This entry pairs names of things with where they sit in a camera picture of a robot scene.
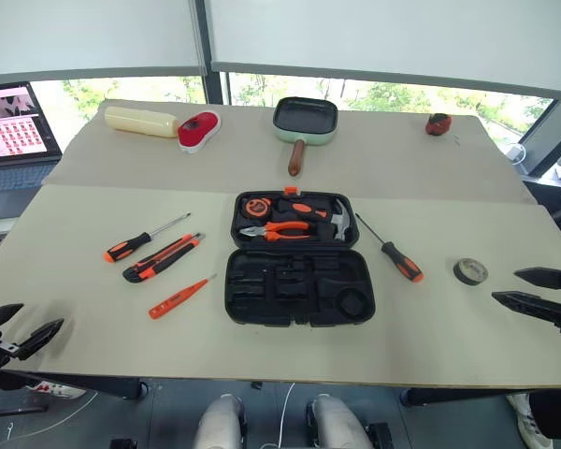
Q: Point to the open laptop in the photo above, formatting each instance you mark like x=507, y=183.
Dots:
x=14, y=140

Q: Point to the black electrical tape roll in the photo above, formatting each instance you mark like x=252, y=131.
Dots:
x=463, y=276

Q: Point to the black tool case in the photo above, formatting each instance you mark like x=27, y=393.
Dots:
x=299, y=285

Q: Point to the orange tester pen screwdriver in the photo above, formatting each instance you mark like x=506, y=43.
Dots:
x=175, y=299

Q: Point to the dark window frame post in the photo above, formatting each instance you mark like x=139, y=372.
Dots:
x=211, y=47

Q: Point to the black shaft screwdriver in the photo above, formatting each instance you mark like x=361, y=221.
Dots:
x=402, y=262

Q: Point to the white roller blind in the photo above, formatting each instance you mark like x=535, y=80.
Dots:
x=89, y=33
x=402, y=37

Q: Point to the cream cylindrical roll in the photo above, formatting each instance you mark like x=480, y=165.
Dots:
x=140, y=121

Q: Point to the silver shaft screwdriver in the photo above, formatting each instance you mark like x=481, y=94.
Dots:
x=128, y=245

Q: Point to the orange black tape measure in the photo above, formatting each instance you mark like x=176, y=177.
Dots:
x=256, y=207

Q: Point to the black orange utility knife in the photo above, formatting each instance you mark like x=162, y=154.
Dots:
x=161, y=259

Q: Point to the green square frying pan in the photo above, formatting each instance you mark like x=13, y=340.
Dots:
x=305, y=117

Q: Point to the dark monitor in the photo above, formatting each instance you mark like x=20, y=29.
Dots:
x=549, y=140

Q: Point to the red white oval object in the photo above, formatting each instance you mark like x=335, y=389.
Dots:
x=196, y=131

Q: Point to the red strawberry shaped object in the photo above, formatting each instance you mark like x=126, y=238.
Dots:
x=438, y=124

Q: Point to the white sneaker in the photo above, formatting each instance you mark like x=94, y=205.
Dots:
x=528, y=418

